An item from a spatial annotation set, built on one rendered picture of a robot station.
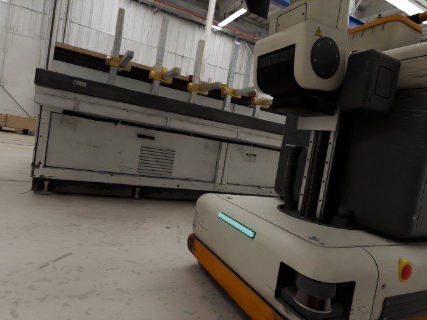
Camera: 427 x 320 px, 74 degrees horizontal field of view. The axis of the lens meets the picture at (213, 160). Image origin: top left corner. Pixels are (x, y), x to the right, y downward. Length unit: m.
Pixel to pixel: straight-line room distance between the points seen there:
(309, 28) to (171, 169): 1.54
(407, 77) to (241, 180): 1.68
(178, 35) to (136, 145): 7.98
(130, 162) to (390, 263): 1.64
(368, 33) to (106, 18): 8.65
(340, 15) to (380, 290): 0.67
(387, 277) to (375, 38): 0.71
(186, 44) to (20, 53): 4.54
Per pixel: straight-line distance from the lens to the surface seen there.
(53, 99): 1.76
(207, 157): 2.20
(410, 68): 0.94
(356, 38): 1.15
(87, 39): 9.21
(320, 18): 0.85
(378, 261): 0.76
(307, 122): 0.98
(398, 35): 1.09
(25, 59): 9.08
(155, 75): 1.81
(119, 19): 1.84
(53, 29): 1.79
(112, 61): 1.77
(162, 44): 1.86
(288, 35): 0.83
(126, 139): 2.01
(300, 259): 0.64
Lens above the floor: 0.46
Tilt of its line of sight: 3 degrees down
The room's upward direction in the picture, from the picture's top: 9 degrees clockwise
